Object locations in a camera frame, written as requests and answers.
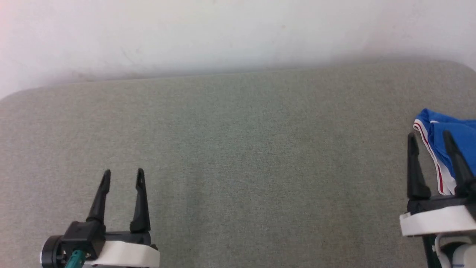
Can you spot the blue jersey with white sleeves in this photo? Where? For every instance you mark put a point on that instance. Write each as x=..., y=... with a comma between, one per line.
x=461, y=130

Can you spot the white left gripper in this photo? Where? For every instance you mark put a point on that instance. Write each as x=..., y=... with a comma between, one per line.
x=126, y=255

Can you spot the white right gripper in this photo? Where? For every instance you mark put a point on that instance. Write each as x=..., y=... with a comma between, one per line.
x=435, y=219

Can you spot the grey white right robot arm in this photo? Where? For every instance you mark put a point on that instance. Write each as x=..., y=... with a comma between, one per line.
x=461, y=257

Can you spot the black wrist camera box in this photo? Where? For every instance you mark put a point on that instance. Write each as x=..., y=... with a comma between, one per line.
x=83, y=234

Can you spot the grey-green fabric sofa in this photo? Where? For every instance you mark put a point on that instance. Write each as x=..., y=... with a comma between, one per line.
x=238, y=167

